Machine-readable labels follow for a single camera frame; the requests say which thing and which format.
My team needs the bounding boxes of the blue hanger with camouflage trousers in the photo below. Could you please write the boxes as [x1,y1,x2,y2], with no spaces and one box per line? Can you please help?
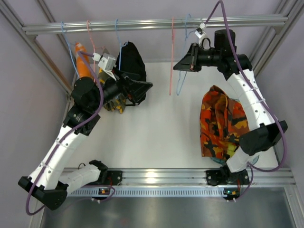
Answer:
[176,13,192,96]

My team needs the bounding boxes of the pink wire hanger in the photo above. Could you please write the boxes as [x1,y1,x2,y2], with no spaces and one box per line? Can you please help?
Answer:
[86,20,105,75]
[169,17,175,96]

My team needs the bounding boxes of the orange red camouflage trousers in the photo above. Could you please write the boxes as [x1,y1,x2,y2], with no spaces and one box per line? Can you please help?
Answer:
[199,85,249,160]

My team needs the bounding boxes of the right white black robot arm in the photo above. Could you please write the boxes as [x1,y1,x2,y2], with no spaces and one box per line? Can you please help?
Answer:
[173,28,287,186]

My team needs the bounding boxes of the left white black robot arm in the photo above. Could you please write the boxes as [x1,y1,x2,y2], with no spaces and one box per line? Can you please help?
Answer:
[18,71,153,210]

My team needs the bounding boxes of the green yellow camouflage trousers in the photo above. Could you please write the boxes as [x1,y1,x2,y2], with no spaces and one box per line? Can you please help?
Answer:
[96,47,127,114]

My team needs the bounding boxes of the black trousers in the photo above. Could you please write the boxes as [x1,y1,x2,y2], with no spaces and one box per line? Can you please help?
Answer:
[116,42,147,107]

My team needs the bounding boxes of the blue hanger with black trousers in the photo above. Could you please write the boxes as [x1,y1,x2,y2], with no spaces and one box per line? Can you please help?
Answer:
[114,19,128,70]

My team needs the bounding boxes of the orange white trousers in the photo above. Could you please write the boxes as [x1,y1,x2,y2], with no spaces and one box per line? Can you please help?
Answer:
[75,42,93,79]

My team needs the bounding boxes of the teal transparent plastic bin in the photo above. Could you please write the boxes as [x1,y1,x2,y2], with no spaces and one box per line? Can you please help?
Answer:
[210,156,259,165]

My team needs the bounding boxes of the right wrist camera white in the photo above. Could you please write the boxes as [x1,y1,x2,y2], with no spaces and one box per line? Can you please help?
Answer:
[194,22,206,45]

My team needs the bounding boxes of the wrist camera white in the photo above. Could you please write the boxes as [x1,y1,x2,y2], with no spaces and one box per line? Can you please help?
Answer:
[92,53,117,81]
[194,22,206,45]

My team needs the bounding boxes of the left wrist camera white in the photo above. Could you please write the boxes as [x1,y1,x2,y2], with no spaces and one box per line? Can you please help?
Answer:
[92,53,117,81]

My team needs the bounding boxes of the aluminium hanging rail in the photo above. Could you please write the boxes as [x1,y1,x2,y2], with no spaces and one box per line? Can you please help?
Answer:
[22,14,288,35]

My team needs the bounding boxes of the aluminium frame right post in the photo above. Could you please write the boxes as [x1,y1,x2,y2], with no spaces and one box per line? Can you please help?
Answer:
[249,0,304,76]

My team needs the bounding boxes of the aluminium frame post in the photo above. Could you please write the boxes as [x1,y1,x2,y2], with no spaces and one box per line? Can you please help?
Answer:
[249,0,304,76]
[0,0,72,114]

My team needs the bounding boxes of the blue wire hanger leftmost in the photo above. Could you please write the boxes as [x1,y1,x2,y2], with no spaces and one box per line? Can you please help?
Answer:
[60,21,80,79]

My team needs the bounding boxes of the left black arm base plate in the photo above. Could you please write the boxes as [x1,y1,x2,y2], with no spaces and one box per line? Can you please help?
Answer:
[95,170,123,186]

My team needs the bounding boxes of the aluminium frame left post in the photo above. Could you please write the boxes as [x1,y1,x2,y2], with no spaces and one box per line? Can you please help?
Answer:
[0,0,72,114]

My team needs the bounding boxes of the grey slotted cable duct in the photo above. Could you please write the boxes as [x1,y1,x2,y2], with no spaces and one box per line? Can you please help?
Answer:
[69,187,237,197]

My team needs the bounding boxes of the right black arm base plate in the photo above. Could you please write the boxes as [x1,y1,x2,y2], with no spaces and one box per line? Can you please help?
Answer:
[206,167,249,186]

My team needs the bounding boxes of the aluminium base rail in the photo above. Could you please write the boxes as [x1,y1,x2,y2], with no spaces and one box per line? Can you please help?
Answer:
[59,167,296,188]

